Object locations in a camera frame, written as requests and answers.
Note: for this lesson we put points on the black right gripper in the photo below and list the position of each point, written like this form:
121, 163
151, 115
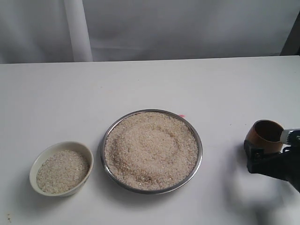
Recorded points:
283, 166

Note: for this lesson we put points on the rice in white bowl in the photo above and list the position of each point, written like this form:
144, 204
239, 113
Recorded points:
62, 172

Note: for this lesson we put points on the brown wooden cup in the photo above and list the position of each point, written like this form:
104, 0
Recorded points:
266, 134

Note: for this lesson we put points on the white ceramic bowl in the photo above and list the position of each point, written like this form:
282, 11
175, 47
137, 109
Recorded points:
49, 152

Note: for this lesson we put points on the rice in steel tray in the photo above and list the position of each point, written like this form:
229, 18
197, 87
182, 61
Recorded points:
151, 151

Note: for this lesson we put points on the round steel tray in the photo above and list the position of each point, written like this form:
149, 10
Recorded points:
101, 150

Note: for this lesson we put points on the dark frame post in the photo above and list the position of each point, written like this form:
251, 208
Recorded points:
292, 44

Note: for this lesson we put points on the white backdrop curtain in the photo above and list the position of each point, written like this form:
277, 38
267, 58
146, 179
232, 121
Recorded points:
40, 31

